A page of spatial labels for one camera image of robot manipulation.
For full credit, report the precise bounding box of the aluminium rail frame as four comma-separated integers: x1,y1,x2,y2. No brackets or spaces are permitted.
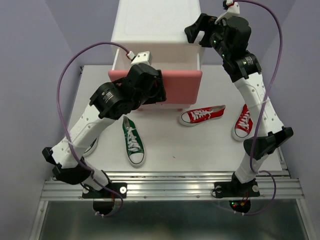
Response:
28,64,316,240

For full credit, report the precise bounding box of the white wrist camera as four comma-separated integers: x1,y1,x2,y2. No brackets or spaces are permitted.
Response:
126,51,152,66
221,0,240,19

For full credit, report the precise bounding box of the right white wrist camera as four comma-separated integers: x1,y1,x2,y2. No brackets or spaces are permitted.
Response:
221,0,240,19

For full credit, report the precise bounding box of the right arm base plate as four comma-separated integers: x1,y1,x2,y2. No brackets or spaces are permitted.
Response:
213,180,260,199

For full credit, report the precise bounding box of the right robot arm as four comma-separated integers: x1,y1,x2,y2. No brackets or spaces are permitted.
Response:
184,13,293,199

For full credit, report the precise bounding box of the white shoe cabinet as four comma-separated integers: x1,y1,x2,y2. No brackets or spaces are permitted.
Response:
111,0,204,71

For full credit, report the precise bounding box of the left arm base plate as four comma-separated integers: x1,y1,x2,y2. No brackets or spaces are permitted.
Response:
81,182,128,199

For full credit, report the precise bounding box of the green sneaker centre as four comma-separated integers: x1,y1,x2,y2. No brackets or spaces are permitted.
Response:
122,116,146,168

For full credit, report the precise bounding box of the green sneaker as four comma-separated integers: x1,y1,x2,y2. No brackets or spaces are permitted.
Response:
82,137,99,158
122,116,146,168

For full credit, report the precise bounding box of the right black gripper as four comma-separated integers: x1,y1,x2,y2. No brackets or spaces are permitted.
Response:
182,14,230,60

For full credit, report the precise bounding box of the red sneaker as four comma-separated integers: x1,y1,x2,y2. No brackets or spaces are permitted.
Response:
178,105,226,127
231,104,254,142

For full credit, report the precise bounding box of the green sneaker left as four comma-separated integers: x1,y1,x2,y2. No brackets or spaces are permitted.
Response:
82,137,99,158

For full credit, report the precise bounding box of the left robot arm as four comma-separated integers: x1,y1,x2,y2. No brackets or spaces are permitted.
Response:
42,63,166,197

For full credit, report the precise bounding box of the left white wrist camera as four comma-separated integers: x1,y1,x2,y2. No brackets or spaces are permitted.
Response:
126,51,152,66

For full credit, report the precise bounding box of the pink front drawer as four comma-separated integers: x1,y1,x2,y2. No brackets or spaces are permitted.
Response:
107,48,203,112

